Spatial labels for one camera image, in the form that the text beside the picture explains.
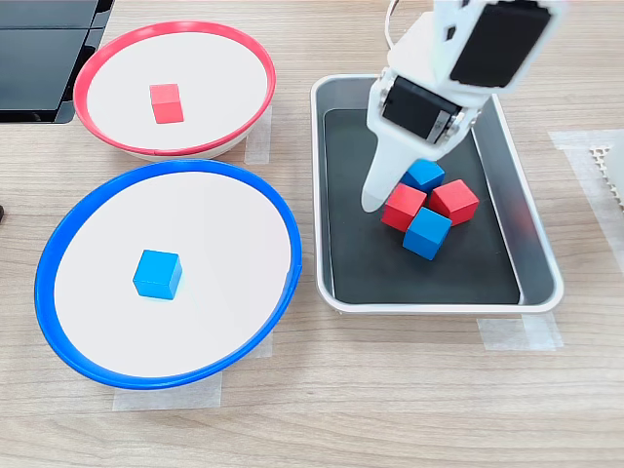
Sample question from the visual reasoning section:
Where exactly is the small blue cube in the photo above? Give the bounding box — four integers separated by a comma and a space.
402, 207, 453, 261
132, 249, 183, 301
400, 158, 447, 195

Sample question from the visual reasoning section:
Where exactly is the small red cube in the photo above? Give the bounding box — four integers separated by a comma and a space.
148, 83, 185, 125
380, 182, 429, 233
427, 178, 481, 228

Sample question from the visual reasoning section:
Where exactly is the white plate with red rim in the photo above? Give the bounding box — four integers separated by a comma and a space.
72, 19, 278, 162

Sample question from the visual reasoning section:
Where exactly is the black tray mat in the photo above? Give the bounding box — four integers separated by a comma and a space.
323, 105, 522, 306

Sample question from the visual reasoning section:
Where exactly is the translucent masking tape strip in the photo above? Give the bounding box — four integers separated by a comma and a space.
251, 321, 274, 361
563, 145, 624, 274
476, 311, 566, 352
548, 129, 624, 151
111, 370, 224, 412
245, 106, 273, 166

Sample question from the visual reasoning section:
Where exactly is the steel tray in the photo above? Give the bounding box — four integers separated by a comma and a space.
310, 71, 566, 316

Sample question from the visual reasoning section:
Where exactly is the white plate with blue rim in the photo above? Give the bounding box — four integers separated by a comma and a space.
33, 158, 303, 391

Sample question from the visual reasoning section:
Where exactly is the black glossy device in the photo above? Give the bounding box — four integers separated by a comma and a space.
0, 0, 117, 125

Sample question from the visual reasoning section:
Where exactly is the pale perforated base plate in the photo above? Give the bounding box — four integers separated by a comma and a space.
588, 143, 624, 212

